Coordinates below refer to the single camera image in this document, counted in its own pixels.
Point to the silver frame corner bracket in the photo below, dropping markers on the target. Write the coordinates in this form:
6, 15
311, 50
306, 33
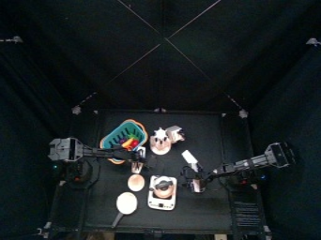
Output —
311, 41
16, 39
243, 113
159, 110
75, 109
42, 231

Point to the pink toy bowl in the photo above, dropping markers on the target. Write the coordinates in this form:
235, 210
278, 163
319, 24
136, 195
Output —
159, 146

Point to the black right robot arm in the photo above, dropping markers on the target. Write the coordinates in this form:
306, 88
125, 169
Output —
250, 162

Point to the red toy fruit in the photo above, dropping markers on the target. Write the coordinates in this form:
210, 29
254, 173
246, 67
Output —
135, 143

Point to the yellow toy corn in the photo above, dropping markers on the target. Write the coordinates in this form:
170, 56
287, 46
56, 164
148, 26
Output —
128, 144

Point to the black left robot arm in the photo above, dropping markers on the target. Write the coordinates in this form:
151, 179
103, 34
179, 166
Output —
83, 152

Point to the teal basket with orange rim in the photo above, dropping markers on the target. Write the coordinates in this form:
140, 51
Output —
116, 137

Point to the white spiky toy shell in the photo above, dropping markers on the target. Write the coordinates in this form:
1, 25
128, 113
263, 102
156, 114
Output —
160, 132

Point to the small beige plate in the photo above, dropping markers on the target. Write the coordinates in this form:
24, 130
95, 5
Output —
135, 182

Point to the copper toy pot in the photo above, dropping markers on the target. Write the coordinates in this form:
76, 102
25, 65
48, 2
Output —
163, 189

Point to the purple toy eggplant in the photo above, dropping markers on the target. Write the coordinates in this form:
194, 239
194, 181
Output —
123, 141

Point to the beige toy frying pan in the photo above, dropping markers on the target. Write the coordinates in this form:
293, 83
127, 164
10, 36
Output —
125, 203

